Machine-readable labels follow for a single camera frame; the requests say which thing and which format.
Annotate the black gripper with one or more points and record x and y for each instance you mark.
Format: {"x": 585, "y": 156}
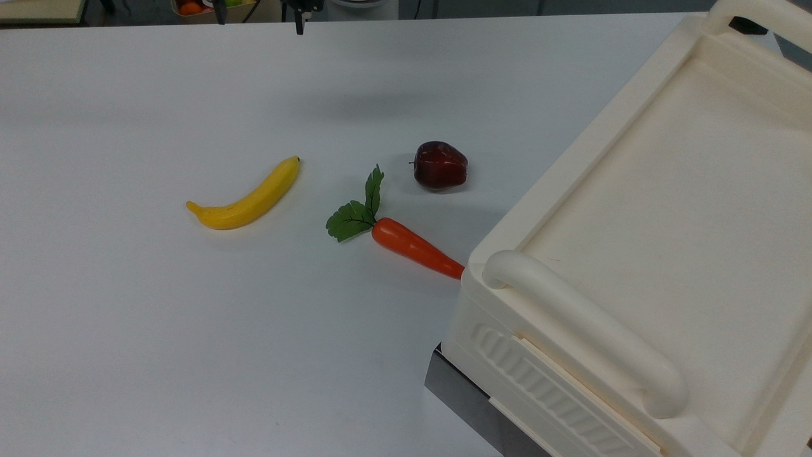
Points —
{"x": 303, "y": 4}

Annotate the cream plastic cabinet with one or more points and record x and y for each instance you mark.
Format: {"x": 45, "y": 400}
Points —
{"x": 666, "y": 190}

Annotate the basket with fruit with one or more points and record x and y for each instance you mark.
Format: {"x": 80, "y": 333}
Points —
{"x": 190, "y": 7}

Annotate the yellow toy banana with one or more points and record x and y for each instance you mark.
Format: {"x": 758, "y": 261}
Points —
{"x": 254, "y": 200}

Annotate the dark red toy apple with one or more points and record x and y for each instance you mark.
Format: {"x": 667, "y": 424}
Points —
{"x": 439, "y": 166}

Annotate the orange toy carrot with leaves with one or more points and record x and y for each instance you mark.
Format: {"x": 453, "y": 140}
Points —
{"x": 412, "y": 244}

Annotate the wooden side table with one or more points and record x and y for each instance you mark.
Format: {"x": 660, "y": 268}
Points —
{"x": 38, "y": 9}

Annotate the dark brown wooden box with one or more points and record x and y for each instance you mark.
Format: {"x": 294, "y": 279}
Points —
{"x": 457, "y": 393}

